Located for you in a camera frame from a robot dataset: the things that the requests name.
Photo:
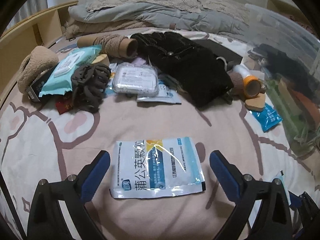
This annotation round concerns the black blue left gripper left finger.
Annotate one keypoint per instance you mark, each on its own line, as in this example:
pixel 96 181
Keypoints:
pixel 46 220

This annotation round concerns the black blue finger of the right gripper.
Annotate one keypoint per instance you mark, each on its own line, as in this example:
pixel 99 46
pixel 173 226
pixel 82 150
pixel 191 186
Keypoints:
pixel 308 214

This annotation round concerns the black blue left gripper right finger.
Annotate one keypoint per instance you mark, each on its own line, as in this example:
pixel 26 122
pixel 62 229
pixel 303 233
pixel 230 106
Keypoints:
pixel 273 220

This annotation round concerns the white blue medicine sachet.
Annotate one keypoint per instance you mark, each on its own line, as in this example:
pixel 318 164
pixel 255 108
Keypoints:
pixel 146 169

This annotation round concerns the small white blue sachet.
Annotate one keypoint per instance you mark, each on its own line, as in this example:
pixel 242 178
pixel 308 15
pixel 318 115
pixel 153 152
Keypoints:
pixel 280 176

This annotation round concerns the patterned pink white blanket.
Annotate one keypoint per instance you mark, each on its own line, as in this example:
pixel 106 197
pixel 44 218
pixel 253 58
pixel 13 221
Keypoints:
pixel 37 142

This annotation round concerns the small blue packet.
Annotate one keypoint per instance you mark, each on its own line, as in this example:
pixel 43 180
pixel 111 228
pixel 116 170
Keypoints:
pixel 268 118

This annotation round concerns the red cigarette box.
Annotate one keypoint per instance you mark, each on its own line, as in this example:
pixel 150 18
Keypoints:
pixel 64 105

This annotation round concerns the tan heart-shaped sponge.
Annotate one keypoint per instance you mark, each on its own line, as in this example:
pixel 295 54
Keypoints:
pixel 256 104

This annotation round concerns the black cardboard box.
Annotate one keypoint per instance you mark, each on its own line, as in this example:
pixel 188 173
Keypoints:
pixel 34 89

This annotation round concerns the brown tape roll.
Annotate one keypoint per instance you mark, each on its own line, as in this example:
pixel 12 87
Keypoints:
pixel 263 87

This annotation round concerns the orange clear tape roll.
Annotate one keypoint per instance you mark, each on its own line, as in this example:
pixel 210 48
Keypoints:
pixel 244 82

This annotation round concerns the teal wet wipes pack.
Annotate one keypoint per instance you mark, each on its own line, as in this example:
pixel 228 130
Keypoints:
pixel 59 81

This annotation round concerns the clear plastic storage bin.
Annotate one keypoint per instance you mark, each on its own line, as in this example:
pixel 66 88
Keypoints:
pixel 288 55

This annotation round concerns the black fuzzy glove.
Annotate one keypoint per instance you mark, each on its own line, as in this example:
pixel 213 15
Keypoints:
pixel 196 68

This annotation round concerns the beige fluffy slipper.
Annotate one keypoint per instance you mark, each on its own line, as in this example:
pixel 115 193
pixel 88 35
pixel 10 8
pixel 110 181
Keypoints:
pixel 38 61

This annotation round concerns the white blue flat sachet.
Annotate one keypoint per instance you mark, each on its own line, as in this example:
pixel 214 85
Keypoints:
pixel 166 94

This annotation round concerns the flat black box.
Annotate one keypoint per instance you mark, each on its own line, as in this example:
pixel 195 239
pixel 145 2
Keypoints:
pixel 231 58

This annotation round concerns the clear plastic case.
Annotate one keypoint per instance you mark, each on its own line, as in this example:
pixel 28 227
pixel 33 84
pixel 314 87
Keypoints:
pixel 135 79

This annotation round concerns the round wooden disc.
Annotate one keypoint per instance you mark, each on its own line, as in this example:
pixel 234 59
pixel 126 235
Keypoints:
pixel 102 59

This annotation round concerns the wooden bedside shelf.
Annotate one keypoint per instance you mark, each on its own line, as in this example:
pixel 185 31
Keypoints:
pixel 42 28

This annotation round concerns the grey blue duvet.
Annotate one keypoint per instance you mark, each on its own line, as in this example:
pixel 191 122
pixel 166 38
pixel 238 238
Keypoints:
pixel 139 15

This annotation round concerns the cardboard tube with beige rope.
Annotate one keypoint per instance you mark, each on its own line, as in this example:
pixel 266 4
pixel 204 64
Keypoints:
pixel 113 45

